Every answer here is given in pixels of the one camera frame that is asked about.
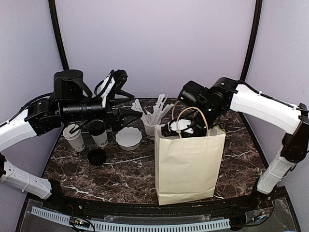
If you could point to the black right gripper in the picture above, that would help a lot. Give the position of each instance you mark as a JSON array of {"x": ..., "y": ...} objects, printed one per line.
[{"x": 186, "y": 131}]

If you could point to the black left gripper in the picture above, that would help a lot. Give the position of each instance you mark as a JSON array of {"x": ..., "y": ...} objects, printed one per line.
[{"x": 116, "y": 122}]

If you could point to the white paper coffee cup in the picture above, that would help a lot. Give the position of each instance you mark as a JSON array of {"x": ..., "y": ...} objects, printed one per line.
[{"x": 100, "y": 138}]

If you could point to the brown paper takeout bag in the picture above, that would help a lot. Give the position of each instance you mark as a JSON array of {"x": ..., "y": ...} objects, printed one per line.
[{"x": 186, "y": 169}]

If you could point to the black coffee cup lid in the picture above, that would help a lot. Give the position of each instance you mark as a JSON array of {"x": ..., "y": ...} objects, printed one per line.
[{"x": 97, "y": 128}]

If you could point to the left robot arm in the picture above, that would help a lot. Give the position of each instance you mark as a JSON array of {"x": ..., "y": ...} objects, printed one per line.
[{"x": 43, "y": 116}]

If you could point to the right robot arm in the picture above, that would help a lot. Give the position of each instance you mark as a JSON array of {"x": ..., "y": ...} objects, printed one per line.
[{"x": 228, "y": 94}]

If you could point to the white scalloped bowl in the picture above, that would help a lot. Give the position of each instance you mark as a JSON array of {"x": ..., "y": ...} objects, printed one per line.
[{"x": 129, "y": 138}]

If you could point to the white paper cup with straws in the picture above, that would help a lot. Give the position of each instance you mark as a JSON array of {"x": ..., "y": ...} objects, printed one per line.
[{"x": 150, "y": 129}]

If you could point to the wrapped white straw bundle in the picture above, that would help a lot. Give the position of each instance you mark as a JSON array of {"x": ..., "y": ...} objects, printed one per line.
[{"x": 159, "y": 110}]

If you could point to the stack of black lids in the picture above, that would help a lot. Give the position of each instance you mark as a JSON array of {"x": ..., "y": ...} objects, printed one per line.
[{"x": 97, "y": 157}]

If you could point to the stack of white paper cups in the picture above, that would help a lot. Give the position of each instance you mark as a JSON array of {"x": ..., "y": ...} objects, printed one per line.
[{"x": 75, "y": 139}]

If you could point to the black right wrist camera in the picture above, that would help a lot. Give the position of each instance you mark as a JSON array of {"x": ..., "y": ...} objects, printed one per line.
[{"x": 193, "y": 94}]

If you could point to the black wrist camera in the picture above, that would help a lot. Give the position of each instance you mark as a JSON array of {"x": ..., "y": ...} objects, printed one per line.
[
  {"x": 69, "y": 86},
  {"x": 193, "y": 94}
]

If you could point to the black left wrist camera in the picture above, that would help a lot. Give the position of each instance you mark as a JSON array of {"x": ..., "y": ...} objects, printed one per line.
[{"x": 69, "y": 86}]

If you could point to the black left frame post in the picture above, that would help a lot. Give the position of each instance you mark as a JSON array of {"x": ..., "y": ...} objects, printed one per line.
[{"x": 57, "y": 34}]

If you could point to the black frame post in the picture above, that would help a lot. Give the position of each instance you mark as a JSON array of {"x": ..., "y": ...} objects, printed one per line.
[
  {"x": 252, "y": 39},
  {"x": 57, "y": 34}
]

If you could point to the black right frame post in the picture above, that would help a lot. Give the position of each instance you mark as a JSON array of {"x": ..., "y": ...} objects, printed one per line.
[{"x": 252, "y": 39}]

